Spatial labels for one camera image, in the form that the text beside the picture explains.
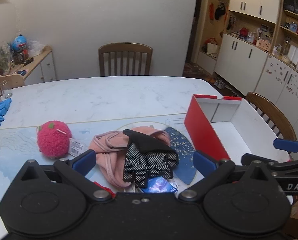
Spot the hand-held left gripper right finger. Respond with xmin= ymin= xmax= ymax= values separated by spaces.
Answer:
xmin=178 ymin=150 xmax=279 ymax=202

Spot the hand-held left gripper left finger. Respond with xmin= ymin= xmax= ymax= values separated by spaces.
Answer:
xmin=21 ymin=149 xmax=115 ymax=203

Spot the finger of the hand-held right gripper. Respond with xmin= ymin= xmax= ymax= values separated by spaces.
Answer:
xmin=241 ymin=153 xmax=298 ymax=178
xmin=273 ymin=138 xmax=298 ymax=155

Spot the pink cloth hat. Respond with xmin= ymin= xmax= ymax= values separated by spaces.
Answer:
xmin=89 ymin=126 xmax=171 ymax=188

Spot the red white cardboard box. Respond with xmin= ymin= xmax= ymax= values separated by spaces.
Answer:
xmin=184 ymin=94 xmax=293 ymax=165

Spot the pink plush ball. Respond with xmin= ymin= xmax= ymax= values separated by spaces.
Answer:
xmin=36 ymin=121 xmax=85 ymax=159

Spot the blue tissue packet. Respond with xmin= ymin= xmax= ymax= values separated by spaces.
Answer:
xmin=140 ymin=176 xmax=177 ymax=194

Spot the black dotted glove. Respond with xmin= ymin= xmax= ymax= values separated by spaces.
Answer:
xmin=122 ymin=129 xmax=178 ymax=188

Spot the brown wooden chair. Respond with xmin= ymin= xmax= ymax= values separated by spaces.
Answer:
xmin=98 ymin=42 xmax=153 ymax=77
xmin=245 ymin=92 xmax=297 ymax=140

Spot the printed blue table mat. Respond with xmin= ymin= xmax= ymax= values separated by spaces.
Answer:
xmin=0 ymin=114 xmax=198 ymax=233

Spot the patterned rug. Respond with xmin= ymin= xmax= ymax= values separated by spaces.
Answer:
xmin=183 ymin=61 xmax=216 ymax=78

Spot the wooden sideboard with white doors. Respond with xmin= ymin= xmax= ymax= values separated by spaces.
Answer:
xmin=0 ymin=45 xmax=57 ymax=88

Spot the clear drinking glass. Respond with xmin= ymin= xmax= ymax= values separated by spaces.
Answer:
xmin=0 ymin=80 xmax=13 ymax=99

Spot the small wooden stand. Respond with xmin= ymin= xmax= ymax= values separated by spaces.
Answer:
xmin=0 ymin=72 xmax=25 ymax=88

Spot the white and orange bag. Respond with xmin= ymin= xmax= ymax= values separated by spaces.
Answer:
xmin=201 ymin=38 xmax=219 ymax=54

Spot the blue round toy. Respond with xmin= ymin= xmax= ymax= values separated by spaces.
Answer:
xmin=11 ymin=34 xmax=27 ymax=52

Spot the white wooden wall cabinet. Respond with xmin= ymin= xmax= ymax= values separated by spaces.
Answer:
xmin=196 ymin=0 xmax=298 ymax=120

